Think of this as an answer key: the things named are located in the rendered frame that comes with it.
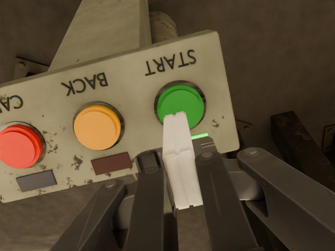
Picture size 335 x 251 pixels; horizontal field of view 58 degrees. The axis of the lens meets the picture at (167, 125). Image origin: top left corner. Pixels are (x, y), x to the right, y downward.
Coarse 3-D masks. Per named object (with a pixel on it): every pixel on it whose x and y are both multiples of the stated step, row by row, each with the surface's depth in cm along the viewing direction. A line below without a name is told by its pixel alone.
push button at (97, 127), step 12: (96, 108) 26; (108, 108) 26; (84, 120) 26; (96, 120) 26; (108, 120) 26; (84, 132) 26; (96, 132) 26; (108, 132) 26; (84, 144) 27; (96, 144) 27; (108, 144) 27
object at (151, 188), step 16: (144, 160) 14; (160, 160) 14; (144, 176) 13; (160, 176) 13; (144, 192) 12; (160, 192) 12; (144, 208) 11; (160, 208) 11; (144, 224) 10; (160, 224) 10; (176, 224) 13; (128, 240) 9; (144, 240) 9; (160, 240) 9; (176, 240) 12
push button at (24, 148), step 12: (0, 132) 27; (12, 132) 26; (24, 132) 26; (0, 144) 27; (12, 144) 27; (24, 144) 27; (36, 144) 27; (0, 156) 27; (12, 156) 27; (24, 156) 27; (36, 156) 27
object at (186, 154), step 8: (176, 120) 19; (184, 120) 18; (176, 128) 18; (184, 128) 17; (176, 136) 16; (184, 136) 16; (184, 144) 15; (184, 152) 14; (192, 152) 14; (184, 160) 14; (192, 160) 14; (184, 168) 14; (192, 168) 14; (184, 176) 14; (192, 176) 14; (192, 184) 14; (192, 192) 15; (200, 192) 15; (192, 200) 15; (200, 200) 15
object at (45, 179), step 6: (30, 174) 29; (36, 174) 29; (42, 174) 29; (48, 174) 28; (18, 180) 29; (24, 180) 29; (30, 180) 29; (36, 180) 29; (42, 180) 29; (48, 180) 29; (54, 180) 29; (24, 186) 29; (30, 186) 29; (36, 186) 29; (42, 186) 29; (48, 186) 29
